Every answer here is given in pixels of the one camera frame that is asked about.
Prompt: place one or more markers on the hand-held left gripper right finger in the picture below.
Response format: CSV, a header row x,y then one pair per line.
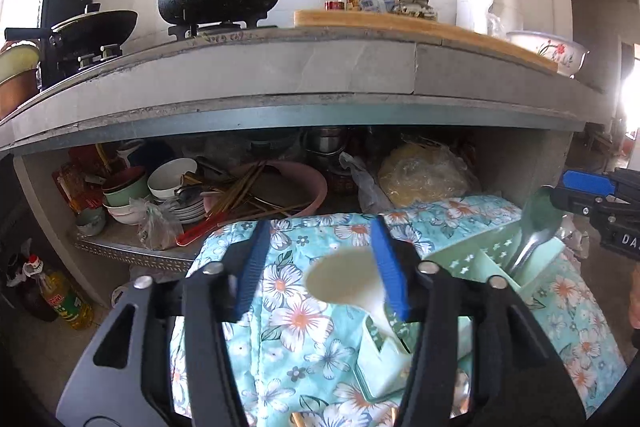
x,y
392,272

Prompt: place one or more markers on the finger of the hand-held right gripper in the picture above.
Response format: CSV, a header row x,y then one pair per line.
x,y
575,201
582,182

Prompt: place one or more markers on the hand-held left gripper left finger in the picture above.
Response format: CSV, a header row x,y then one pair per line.
x,y
250,272

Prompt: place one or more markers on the metal spoon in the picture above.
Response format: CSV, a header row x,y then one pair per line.
x,y
542,217

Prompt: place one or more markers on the green plastic utensil holder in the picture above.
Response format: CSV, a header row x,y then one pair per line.
x,y
480,257

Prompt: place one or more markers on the wooden chopstick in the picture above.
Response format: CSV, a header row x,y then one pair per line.
x,y
298,420

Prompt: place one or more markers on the bundle of brown chopsticks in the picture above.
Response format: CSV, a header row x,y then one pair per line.
x,y
245,192

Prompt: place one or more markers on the floral turquoise quilt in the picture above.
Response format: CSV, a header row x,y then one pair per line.
x,y
300,342

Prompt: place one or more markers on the stack of white plates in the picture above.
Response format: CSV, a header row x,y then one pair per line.
x,y
187,212

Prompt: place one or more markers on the crumpled clear plastic bag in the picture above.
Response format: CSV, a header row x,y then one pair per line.
x,y
362,187

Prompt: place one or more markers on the plastic bag of yellow food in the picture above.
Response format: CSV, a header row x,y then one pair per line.
x,y
425,177

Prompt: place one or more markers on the pink plastic basin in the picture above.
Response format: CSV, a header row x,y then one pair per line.
x,y
305,187

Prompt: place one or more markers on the small clear plastic bag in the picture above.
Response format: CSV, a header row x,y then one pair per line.
x,y
155,227

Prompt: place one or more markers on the patterned metal shelf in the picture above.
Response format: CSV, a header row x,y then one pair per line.
x,y
130,254

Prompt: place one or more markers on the white bowl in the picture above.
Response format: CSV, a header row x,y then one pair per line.
x,y
170,179

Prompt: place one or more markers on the floral enamel basin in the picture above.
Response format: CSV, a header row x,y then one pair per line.
x,y
550,52

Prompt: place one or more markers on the pink bowl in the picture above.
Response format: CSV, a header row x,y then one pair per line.
x,y
122,214

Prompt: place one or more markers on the green bowl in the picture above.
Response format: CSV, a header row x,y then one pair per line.
x,y
125,196

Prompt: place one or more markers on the stainless steel pot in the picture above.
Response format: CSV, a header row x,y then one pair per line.
x,y
325,142

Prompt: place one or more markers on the light green cup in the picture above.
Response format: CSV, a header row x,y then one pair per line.
x,y
91,222

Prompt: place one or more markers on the yellow cooking oil bottle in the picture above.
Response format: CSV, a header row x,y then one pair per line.
x,y
67,302

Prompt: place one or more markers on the red snack packets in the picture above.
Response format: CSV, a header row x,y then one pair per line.
x,y
77,182

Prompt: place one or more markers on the grey kitchen counter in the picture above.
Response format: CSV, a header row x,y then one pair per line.
x,y
300,72

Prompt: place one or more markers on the dark bottle with red cap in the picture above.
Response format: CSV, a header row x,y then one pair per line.
x,y
32,292

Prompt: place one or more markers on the wooden cutting board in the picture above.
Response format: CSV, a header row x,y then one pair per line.
x,y
400,27

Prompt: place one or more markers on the glass pickle jar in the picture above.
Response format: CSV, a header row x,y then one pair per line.
x,y
414,7

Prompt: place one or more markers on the gas stove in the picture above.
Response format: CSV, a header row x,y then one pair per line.
x,y
220,29

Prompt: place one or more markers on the blue and white packet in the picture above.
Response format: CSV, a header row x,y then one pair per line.
x,y
376,2

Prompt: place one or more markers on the black wok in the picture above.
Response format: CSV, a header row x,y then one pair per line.
x,y
95,27

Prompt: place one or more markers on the cream and copper pot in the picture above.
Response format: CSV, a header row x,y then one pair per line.
x,y
17,77

